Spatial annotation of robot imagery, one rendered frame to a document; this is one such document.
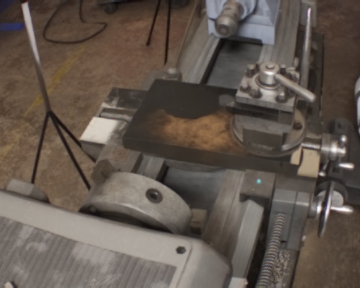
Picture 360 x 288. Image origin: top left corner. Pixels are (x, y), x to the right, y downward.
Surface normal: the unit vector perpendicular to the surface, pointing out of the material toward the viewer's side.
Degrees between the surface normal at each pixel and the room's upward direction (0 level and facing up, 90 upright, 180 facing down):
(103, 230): 0
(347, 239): 0
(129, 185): 2
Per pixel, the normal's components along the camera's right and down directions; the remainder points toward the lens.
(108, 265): -0.08, -0.74
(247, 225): 0.49, -0.51
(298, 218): -0.30, 0.66
